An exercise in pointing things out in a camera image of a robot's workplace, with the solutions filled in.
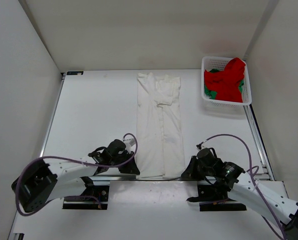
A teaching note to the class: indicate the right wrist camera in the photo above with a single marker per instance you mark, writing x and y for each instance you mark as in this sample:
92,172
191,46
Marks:
200,146

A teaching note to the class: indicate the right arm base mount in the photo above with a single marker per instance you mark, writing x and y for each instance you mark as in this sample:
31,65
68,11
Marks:
214,198

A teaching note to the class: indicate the white plastic basket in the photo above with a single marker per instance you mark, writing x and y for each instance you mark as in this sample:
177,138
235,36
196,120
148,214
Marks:
225,81

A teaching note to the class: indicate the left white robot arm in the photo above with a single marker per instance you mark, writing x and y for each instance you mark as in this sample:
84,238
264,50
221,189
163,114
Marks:
48,178

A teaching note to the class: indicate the red t shirt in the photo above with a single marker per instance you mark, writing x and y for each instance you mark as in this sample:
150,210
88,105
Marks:
226,80

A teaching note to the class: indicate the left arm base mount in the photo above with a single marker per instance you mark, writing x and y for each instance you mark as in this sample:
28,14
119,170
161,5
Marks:
94,197

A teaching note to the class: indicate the white t shirt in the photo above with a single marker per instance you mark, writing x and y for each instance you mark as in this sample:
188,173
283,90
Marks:
160,151

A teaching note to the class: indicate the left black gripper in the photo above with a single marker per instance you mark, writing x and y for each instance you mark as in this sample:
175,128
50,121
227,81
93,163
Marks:
130,168

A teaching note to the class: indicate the green t shirt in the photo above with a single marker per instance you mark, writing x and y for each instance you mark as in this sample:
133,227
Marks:
210,93

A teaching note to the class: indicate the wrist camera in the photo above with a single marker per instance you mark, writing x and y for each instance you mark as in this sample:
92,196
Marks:
200,146
129,143

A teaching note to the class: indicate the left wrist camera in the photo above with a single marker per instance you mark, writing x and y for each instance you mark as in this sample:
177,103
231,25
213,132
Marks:
129,143

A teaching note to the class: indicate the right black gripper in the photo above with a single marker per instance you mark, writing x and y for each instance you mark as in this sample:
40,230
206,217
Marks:
190,173

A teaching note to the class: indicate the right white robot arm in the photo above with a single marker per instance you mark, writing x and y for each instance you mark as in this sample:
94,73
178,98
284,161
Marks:
243,188

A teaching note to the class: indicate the dark label sticker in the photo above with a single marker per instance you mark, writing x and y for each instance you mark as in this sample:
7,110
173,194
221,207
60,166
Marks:
75,73

